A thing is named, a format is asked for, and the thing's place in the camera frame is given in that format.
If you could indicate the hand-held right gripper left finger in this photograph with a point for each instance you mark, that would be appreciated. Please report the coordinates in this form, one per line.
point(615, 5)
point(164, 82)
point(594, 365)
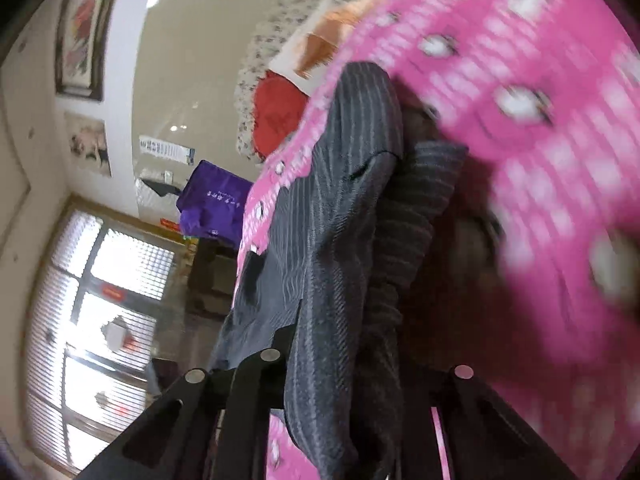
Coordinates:
point(260, 380)

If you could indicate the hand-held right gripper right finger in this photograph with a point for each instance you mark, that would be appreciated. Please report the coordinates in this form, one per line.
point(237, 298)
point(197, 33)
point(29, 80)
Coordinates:
point(465, 400)

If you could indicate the grey striped jacket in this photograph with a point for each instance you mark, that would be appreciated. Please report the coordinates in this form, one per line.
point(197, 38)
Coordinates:
point(330, 260)

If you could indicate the dark side table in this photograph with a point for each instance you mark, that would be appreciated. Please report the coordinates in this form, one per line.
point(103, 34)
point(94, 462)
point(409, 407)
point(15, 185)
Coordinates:
point(210, 280)

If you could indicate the purple bag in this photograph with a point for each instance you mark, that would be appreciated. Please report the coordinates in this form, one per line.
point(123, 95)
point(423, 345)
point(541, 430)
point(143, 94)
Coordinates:
point(215, 205)

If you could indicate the window with blinds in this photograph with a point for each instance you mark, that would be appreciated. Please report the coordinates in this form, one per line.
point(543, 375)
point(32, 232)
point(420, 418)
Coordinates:
point(75, 310)

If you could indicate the pink printed blanket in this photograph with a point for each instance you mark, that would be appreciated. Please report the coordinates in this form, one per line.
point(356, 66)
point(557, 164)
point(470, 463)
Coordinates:
point(550, 160)

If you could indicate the red pillow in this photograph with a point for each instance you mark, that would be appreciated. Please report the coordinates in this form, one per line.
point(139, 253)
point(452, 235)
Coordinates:
point(277, 115)

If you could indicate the white and orange pillow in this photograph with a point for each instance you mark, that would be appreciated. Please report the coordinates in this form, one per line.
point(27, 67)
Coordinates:
point(315, 45)

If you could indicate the grey floral headboard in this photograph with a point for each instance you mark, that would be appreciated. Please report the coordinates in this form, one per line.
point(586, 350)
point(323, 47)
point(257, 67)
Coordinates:
point(270, 35)

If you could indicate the framed flower picture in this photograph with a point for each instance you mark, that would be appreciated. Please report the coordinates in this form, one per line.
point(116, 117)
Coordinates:
point(85, 35)

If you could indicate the dark wall fixture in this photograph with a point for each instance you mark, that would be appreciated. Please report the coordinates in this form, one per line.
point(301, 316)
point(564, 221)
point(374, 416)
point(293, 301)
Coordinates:
point(160, 187)

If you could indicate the white wall paper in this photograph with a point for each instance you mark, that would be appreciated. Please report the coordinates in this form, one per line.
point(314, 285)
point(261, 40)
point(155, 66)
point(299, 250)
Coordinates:
point(165, 149)

